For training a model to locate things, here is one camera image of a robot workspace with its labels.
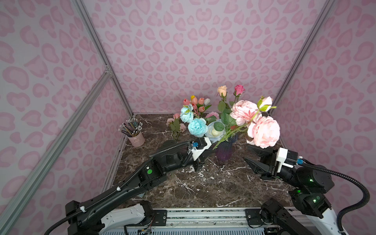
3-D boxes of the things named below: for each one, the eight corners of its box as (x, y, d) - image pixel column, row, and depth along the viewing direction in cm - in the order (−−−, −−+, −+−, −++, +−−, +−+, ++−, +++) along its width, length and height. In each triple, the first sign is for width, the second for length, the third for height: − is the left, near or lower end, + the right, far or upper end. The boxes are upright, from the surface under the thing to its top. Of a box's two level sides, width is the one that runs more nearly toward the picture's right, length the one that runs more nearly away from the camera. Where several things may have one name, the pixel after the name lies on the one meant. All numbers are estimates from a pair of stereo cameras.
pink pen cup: (127, 141, 106) (118, 126, 93) (139, 131, 112) (132, 116, 99) (139, 150, 101) (131, 136, 88) (151, 139, 107) (145, 125, 94)
